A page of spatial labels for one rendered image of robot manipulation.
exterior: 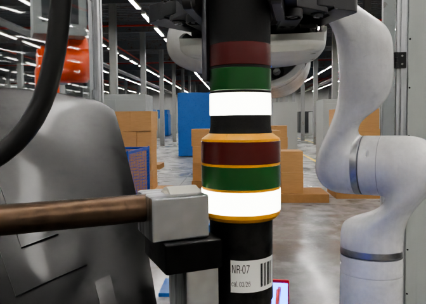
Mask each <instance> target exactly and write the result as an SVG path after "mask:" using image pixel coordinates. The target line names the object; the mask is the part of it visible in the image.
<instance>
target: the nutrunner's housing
mask: <svg viewBox="0 0 426 304"><path fill-rule="evenodd" d="M210 233H212V234H213V235H215V236H217V237H219V238H220V239H221V240H222V267H220V268H218V285H219V304H270V301H271V300H272V299H273V220H270V221H267V222H259V223H251V224H232V223H224V222H217V221H213V220H210Z"/></svg>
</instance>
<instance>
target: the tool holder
mask: <svg viewBox="0 0 426 304"><path fill-rule="evenodd" d="M162 190H163V189H149V190H140V191H138V194H146V203H147V218H146V221H145V222H138V230H139V231H140V232H141V233H142V234H143V235H145V253H146V255H147V256H148V257H149V258H150V259H151V260H152V261H153V262H154V263H155V264H156V265H157V266H158V268H159V269H160V270H161V271H162V272H163V273H164V274H165V275H167V276H169V304H219V285H218V268H220V267H222V240H221V239H220V238H219V237H217V236H215V235H213V234H212V233H210V232H209V197H208V194H205V193H201V192H200V193H184V194H164V193H162V192H161V191H162Z"/></svg>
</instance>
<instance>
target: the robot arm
mask: <svg viewBox="0 0 426 304"><path fill-rule="evenodd" d="M268 4H269V8H270V15H271V98H281V97H285V96H288V95H290V94H291V93H293V92H295V91H296V90H297V89H298V88H299V87H300V86H301V85H302V84H303V83H304V82H305V80H306V78H307V76H308V73H309V69H310V65H311V61H313V60H315V59H316V58H317V57H318V56H319V55H320V54H321V53H322V52H323V50H324V48H325V45H326V32H327V26H325V25H326V24H327V23H329V25H330V26H331V28H332V30H333V33H334V35H335V39H336V43H337V55H338V64H339V94H338V99H337V105H336V109H335V113H334V116H333V119H332V122H331V124H330V126H329V128H328V131H327V133H326V135H325V137H324V139H323V142H322V143H321V146H320V148H319V151H318V154H317V156H316V166H315V172H316V175H317V177H318V179H319V181H320V182H321V184H322V185H323V186H324V187H326V188H327V189H329V190H331V191H334V192H336V193H344V194H363V195H373V196H383V197H384V198H385V200H384V202H383V204H382V205H381V206H380V207H378V208H376V209H374V210H372V211H369V212H366V213H362V214H359V215H355V216H353V217H351V218H349V219H347V220H346V221H345V222H344V223H343V224H342V227H341V232H340V304H403V241H404V231H405V228H406V224H407V222H408V220H409V218H410V216H411V215H412V213H413V212H414V211H415V210H416V208H417V207H418V206H419V205H420V203H421V202H422V201H423V200H424V199H425V198H426V140H424V139H422V138H420V137H415V136H361V135H360V134H359V131H358V129H359V125H360V124H361V122H362V121H363V120H364V119H365V118H366V117H367V116H368V115H370V114H371V113H373V112H374V111H375V110H377V109H378V108H379V107H380V106H381V105H382V104H383V103H384V101H385V100H386V99H387V97H388V95H389V93H390V91H391V89H392V83H393V78H394V50H393V42H392V37H391V34H390V32H389V29H388V28H387V27H386V26H385V25H384V24H383V23H382V22H381V21H380V20H379V19H377V18H375V17H374V16H373V15H371V14H369V13H368V12H366V11H365V10H364V9H362V8H361V7H360V6H358V0H268ZM149 24H151V25H157V26H161V27H167V28H169V29H168V33H167V39H166V41H167V52H168V54H169V56H170V58H171V60H172V61H173V62H174V63H175V64H177V65H179V66H180V67H182V68H185V69H187V70H190V71H192V72H196V73H201V74H202V4H201V0H169V2H167V1H162V2H159V3H155V4H151V5H149ZM318 27H319V31H318Z"/></svg>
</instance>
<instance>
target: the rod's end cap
mask: <svg viewBox="0 0 426 304"><path fill-rule="evenodd" d="M161 192H162V193H164V194H184V193H200V192H202V191H201V190H200V189H199V188H198V187H197V186H196V185H186V186H168V187H164V188H163V190H162V191H161Z"/></svg>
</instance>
